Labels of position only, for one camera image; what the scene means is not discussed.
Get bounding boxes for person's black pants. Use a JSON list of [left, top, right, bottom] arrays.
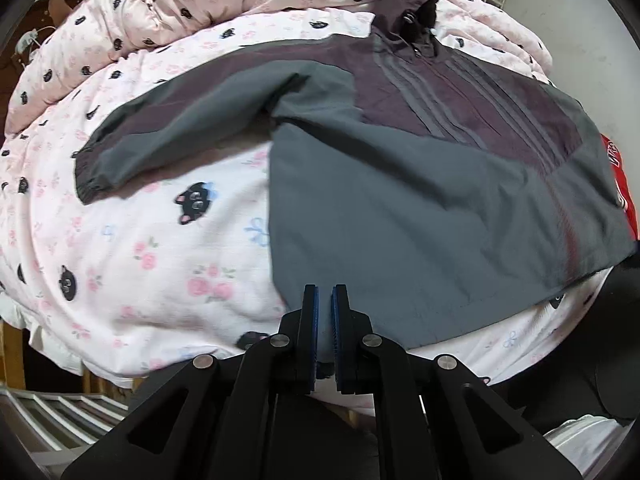
[[495, 265, 640, 433]]

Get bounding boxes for person's white top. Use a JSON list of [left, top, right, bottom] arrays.
[[542, 414, 635, 467]]

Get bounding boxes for pink cat print quilt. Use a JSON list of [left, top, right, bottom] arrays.
[[7, 0, 553, 136]]

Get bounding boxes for white slatted frame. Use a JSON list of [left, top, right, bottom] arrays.
[[0, 384, 132, 467]]

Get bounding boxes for pink cat print bed sheet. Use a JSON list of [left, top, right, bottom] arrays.
[[0, 5, 616, 403]]

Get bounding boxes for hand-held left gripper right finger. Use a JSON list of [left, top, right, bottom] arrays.
[[330, 284, 583, 480]]

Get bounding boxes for grey and purple hooded jacket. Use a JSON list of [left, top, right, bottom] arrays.
[[74, 0, 638, 351]]

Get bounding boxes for red printed cloth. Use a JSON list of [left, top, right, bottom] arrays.
[[600, 132, 640, 242]]

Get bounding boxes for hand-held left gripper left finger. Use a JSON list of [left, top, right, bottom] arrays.
[[60, 284, 321, 480]]

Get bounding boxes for white cable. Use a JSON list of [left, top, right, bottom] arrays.
[[14, 24, 57, 57]]

